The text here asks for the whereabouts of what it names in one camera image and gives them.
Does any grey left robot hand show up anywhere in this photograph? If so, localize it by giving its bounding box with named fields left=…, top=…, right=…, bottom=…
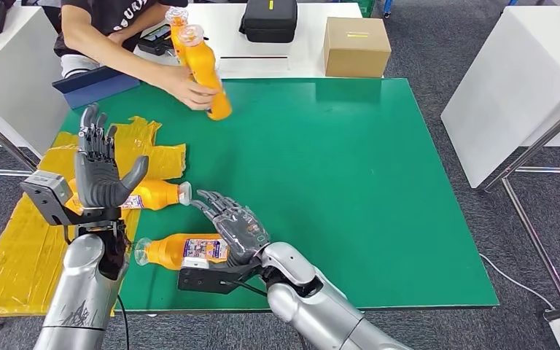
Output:
left=73, top=104, right=149, bottom=209

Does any person's right hand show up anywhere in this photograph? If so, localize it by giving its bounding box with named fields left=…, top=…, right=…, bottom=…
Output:
left=161, top=65, right=220, bottom=112

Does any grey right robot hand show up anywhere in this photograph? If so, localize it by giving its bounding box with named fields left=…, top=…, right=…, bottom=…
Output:
left=190, top=190, right=271, bottom=267

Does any orange plastic bottle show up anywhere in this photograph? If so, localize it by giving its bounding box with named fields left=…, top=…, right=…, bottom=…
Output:
left=65, top=179, right=193, bottom=216
left=133, top=233, right=233, bottom=271
left=165, top=7, right=189, bottom=66
left=178, top=24, right=233, bottom=122

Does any black remote controller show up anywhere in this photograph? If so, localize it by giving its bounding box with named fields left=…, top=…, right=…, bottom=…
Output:
left=137, top=24, right=175, bottom=56

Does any white desk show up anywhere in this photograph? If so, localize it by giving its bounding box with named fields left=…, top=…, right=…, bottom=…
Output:
left=0, top=5, right=71, bottom=160
left=132, top=2, right=385, bottom=79

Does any blue tablet case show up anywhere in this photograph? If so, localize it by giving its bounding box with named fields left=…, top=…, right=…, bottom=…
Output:
left=52, top=66, right=141, bottom=109

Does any black zip carry case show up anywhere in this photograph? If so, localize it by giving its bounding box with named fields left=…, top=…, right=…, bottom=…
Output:
left=239, top=0, right=299, bottom=44

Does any person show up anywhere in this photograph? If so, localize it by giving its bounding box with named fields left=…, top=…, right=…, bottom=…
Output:
left=52, top=0, right=223, bottom=112

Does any yellow taped cardboard sheet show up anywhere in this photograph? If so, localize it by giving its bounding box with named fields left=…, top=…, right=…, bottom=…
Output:
left=0, top=115, right=187, bottom=319

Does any brown cardboard box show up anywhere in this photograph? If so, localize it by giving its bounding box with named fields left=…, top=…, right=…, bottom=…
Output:
left=323, top=17, right=393, bottom=78

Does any green plastic crate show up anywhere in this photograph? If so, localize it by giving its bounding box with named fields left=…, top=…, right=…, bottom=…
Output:
left=340, top=0, right=375, bottom=16

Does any white table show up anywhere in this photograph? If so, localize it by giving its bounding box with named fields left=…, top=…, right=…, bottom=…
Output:
left=440, top=4, right=560, bottom=190

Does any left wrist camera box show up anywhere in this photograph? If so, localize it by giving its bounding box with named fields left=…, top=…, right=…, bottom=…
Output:
left=20, top=170, right=74, bottom=227

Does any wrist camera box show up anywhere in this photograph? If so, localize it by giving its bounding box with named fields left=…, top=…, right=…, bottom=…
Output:
left=177, top=256, right=262, bottom=295
left=20, top=170, right=74, bottom=227

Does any black right camera cable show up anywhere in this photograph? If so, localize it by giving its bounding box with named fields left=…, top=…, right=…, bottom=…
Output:
left=233, top=279, right=269, bottom=298

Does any black camera cable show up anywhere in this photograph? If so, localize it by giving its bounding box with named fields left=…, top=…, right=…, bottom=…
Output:
left=115, top=295, right=131, bottom=350
left=233, top=279, right=269, bottom=298

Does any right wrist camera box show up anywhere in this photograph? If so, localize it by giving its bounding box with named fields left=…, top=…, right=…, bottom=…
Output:
left=177, top=256, right=262, bottom=295

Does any black left camera cable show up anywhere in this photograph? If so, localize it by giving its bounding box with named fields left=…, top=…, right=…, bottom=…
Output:
left=115, top=295, right=131, bottom=350

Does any white floor cable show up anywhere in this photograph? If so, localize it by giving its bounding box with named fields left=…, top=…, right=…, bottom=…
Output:
left=478, top=252, right=559, bottom=310

